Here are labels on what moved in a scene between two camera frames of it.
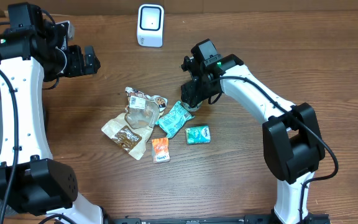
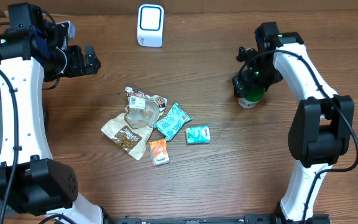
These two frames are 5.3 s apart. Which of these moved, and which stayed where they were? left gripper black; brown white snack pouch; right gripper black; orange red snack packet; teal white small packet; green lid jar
Moved: green lid jar; right gripper black
Stayed: orange red snack packet; left gripper black; teal white small packet; brown white snack pouch
